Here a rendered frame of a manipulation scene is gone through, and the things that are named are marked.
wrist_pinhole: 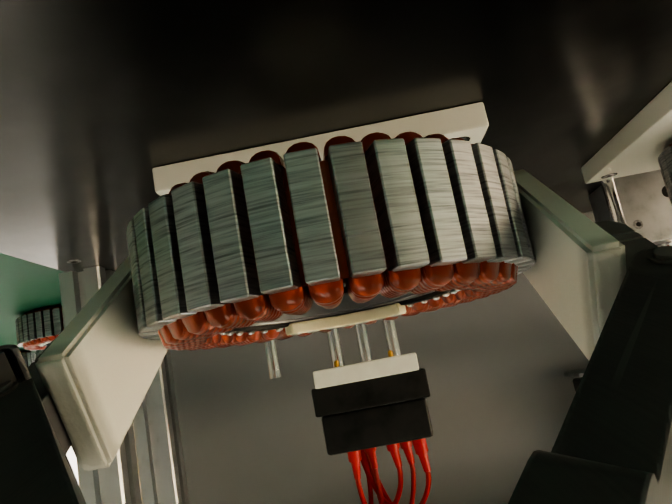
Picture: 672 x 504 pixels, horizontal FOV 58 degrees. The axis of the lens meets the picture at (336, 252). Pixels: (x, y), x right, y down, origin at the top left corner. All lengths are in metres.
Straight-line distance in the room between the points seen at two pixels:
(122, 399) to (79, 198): 0.17
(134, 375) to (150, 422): 0.39
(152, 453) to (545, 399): 0.35
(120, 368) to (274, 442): 0.43
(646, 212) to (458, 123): 0.25
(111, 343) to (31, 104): 0.10
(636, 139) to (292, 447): 0.39
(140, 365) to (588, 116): 0.25
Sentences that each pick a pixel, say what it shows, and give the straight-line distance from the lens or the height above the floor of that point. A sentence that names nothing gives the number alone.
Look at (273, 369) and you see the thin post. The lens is 0.40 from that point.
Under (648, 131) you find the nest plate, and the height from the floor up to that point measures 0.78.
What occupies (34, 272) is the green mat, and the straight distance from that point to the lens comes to 0.56.
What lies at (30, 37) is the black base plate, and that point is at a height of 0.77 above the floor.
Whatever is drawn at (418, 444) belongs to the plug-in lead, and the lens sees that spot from 0.45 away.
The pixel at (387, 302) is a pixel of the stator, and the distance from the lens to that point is 0.21.
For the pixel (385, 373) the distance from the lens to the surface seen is 0.35.
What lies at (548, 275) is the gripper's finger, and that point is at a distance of 0.16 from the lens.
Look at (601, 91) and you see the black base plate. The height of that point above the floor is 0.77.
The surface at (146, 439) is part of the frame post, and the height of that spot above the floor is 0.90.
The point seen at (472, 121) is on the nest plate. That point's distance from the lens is 0.28.
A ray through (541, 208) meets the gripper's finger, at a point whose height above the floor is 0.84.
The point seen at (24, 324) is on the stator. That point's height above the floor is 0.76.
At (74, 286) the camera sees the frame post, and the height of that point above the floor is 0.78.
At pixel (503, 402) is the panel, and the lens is 0.59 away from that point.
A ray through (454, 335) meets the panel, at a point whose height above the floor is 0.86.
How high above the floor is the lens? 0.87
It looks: 11 degrees down
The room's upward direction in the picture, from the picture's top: 169 degrees clockwise
